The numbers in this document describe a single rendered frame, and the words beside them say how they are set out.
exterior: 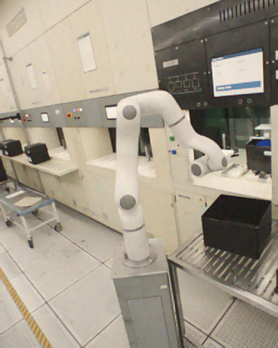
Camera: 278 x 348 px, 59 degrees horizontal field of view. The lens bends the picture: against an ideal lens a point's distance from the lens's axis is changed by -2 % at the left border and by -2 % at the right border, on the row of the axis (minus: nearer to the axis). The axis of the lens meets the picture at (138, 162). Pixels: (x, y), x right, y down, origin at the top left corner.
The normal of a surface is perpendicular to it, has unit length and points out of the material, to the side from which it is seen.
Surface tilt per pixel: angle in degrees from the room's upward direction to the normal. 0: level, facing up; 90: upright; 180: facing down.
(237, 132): 90
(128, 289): 90
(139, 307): 90
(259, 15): 90
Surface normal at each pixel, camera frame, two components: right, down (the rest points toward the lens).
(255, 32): -0.72, 0.32
